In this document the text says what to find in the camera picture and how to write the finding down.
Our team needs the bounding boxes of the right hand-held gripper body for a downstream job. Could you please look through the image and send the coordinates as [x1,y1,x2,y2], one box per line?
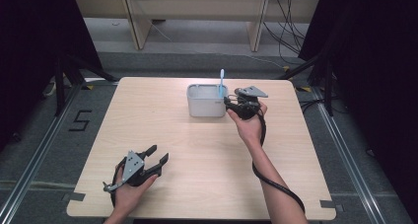
[230,85,269,121]

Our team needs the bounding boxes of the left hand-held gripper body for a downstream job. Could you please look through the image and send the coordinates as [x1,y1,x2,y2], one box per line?
[102,150,163,193]

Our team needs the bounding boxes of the light blue toothbrush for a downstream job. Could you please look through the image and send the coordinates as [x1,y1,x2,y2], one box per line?
[218,68,227,100]

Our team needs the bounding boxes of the grey plastic container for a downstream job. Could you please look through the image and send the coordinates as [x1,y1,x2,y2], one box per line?
[186,83,230,118]

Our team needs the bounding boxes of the person's right hand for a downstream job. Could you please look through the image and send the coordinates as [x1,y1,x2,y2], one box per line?
[226,101,268,149]

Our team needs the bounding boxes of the person's left hand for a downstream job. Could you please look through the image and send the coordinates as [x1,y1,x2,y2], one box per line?
[112,165,159,216]

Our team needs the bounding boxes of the grey tape strip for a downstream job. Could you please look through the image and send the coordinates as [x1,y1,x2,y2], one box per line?
[320,199,345,214]
[61,191,87,202]

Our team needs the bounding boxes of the black metal stand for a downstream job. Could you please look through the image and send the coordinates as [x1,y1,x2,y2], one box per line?
[277,54,335,117]
[53,52,120,117]

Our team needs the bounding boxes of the beige wooden desk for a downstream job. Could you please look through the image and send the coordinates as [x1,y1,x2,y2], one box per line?
[73,0,321,52]

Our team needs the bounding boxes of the black curtain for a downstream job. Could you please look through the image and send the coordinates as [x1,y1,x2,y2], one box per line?
[0,0,105,153]
[298,0,418,215]

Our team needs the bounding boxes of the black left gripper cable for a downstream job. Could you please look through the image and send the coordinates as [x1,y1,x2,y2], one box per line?
[109,157,128,208]

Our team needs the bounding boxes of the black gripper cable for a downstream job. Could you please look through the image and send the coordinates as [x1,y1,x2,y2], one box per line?
[109,157,128,208]
[250,111,307,215]

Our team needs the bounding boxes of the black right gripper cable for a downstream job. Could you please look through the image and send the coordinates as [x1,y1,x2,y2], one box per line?
[250,111,307,215]

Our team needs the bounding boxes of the bundle of black cables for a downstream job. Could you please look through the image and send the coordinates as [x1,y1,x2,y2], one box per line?
[261,0,311,66]

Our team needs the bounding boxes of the aluminium floor rail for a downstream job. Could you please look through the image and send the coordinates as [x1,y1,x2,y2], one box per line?
[0,84,83,224]
[310,85,389,224]

